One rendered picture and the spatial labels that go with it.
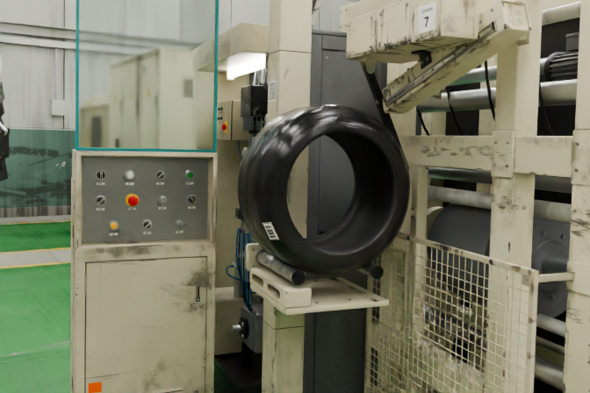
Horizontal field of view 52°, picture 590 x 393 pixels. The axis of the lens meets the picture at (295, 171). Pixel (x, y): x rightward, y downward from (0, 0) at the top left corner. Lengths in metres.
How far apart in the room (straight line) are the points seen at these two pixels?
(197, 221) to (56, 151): 8.25
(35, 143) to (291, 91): 8.64
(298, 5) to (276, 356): 1.31
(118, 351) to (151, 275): 0.32
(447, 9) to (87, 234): 1.57
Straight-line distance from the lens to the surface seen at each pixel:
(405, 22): 2.01
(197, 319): 2.61
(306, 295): 1.96
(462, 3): 1.91
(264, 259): 2.17
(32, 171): 10.69
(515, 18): 1.89
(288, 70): 2.28
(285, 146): 1.86
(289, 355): 2.42
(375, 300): 2.09
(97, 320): 2.55
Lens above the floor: 1.33
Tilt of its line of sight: 3 degrees down
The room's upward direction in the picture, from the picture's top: 1 degrees clockwise
